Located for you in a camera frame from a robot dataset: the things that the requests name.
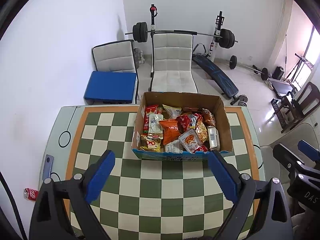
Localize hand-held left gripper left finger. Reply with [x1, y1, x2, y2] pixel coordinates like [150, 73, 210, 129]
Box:
[30, 149, 116, 240]

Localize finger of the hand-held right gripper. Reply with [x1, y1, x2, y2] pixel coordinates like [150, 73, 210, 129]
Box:
[272, 144, 320, 178]
[297, 140, 320, 163]

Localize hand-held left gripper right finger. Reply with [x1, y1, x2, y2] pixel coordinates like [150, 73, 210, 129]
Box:
[208, 150, 293, 240]

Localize white packet orange strips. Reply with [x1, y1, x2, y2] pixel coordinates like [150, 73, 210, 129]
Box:
[178, 129, 208, 153]

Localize large yellow noodle packet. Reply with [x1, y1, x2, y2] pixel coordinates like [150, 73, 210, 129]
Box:
[186, 114, 208, 143]

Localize yellow cartoon snack packet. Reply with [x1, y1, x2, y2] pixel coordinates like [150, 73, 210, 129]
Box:
[140, 135, 162, 152]

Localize orange panda snack packet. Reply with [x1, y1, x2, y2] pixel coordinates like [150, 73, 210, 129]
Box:
[202, 109, 216, 127]

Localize small red snack packet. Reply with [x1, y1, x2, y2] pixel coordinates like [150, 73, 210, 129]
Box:
[176, 115, 192, 132]

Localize orange chip packet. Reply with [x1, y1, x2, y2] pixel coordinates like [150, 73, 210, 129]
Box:
[159, 119, 182, 146]

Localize beige snack packet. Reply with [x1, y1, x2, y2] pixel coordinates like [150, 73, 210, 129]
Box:
[149, 114, 164, 138]

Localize long red snack packet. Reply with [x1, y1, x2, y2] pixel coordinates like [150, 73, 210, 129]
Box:
[143, 104, 159, 135]

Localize yellow white snack packet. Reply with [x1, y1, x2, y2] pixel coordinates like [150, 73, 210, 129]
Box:
[162, 104, 182, 120]

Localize printed cardboard box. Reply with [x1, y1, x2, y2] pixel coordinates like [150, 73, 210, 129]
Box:
[131, 92, 233, 161]

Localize grey chair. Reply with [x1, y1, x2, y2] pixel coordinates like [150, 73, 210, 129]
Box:
[259, 122, 320, 155]

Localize dark wooden chair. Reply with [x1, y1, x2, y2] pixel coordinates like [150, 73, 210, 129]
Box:
[281, 81, 320, 133]

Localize blue smartphone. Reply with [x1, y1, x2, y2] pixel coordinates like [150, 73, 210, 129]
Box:
[42, 154, 54, 179]

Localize red soda can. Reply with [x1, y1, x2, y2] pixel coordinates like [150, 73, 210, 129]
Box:
[24, 187, 39, 202]

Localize metal dumbbells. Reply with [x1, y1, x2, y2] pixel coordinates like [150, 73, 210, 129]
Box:
[230, 94, 248, 107]

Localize black speaker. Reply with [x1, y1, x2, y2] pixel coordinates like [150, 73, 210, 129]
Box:
[273, 66, 285, 79]

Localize metal exercise stand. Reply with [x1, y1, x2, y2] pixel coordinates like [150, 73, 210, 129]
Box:
[287, 53, 314, 80]

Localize flat blue box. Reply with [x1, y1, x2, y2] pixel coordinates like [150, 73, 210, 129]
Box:
[84, 71, 138, 105]

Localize blue black sit-up bench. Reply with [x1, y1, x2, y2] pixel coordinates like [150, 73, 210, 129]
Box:
[192, 44, 239, 100]

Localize small barbell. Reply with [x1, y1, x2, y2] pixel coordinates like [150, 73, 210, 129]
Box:
[229, 55, 269, 81]

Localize white chair black trim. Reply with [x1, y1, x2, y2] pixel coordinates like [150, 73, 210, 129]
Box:
[92, 40, 137, 73]

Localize white padded chair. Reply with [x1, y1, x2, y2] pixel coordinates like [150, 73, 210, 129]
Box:
[149, 32, 199, 93]

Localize small white heater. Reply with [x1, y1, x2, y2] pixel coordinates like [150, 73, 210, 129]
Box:
[134, 47, 145, 64]

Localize white barbell rack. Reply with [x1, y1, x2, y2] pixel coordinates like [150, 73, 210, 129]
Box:
[149, 4, 225, 63]

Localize black barbell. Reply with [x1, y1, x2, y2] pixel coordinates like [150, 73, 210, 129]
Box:
[125, 22, 238, 49]

